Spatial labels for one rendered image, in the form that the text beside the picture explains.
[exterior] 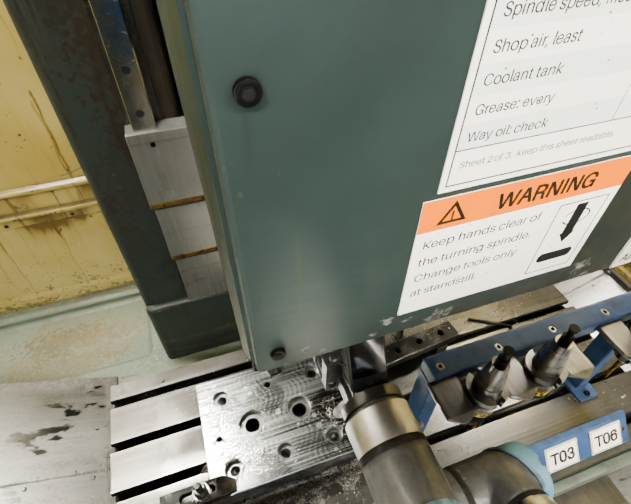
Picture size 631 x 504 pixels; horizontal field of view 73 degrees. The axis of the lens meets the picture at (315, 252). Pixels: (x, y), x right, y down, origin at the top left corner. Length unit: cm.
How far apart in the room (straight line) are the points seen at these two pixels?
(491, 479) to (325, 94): 49
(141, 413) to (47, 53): 73
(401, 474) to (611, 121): 33
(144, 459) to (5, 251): 87
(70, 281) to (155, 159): 89
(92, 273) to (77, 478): 68
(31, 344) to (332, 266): 157
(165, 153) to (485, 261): 71
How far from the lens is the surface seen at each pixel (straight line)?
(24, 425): 142
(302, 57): 17
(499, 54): 22
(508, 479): 58
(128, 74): 85
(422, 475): 46
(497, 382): 68
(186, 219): 102
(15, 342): 179
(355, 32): 18
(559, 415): 115
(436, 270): 30
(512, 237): 32
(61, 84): 91
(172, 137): 89
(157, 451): 104
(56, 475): 136
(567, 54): 25
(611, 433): 113
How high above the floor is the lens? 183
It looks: 46 degrees down
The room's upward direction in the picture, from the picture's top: straight up
